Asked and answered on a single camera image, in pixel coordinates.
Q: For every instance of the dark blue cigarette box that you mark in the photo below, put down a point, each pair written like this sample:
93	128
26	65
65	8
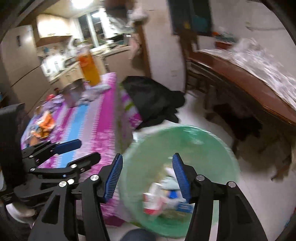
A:
177	203

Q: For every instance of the green lined trash bucket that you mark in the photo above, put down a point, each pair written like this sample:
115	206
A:
190	151

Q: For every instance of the floral purple tablecloth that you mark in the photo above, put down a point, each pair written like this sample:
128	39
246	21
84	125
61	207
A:
104	125

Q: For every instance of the grey refrigerator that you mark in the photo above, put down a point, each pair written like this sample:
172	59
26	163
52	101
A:
22	65

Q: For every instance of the orange juice bottle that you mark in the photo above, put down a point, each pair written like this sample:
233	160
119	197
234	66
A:
87	65

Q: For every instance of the pink white paper box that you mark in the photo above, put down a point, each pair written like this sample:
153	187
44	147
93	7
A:
154	201

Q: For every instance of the wooden chair by window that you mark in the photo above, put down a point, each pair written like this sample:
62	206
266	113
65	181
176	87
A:
189	45

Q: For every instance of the black cloth on chair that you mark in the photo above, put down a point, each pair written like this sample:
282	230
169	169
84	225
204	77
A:
154	102

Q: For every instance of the grey glove on table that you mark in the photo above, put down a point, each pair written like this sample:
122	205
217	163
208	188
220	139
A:
92	93

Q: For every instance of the orange white carton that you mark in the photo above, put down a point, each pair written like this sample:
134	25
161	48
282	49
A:
43	126

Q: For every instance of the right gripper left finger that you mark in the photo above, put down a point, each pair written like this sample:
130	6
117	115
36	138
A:
57	220

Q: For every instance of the steel pot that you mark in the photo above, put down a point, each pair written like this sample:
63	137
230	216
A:
73	92

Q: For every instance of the red apple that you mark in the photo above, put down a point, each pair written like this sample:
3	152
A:
50	97

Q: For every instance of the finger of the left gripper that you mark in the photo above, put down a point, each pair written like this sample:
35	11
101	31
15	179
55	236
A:
78	166
47	149

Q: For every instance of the white crumpled sheet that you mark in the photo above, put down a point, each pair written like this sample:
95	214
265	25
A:
249	55

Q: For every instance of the dark wooden dining table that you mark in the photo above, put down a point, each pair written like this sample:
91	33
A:
253	93

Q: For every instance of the purple plastic package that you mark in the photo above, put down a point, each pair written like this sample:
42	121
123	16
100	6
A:
53	104

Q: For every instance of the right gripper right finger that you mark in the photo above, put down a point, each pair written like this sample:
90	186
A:
237	219

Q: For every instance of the left white gloved hand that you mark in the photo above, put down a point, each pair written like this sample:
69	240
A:
21	213

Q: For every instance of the pink hanging towel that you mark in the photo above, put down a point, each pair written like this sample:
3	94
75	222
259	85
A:
135	45

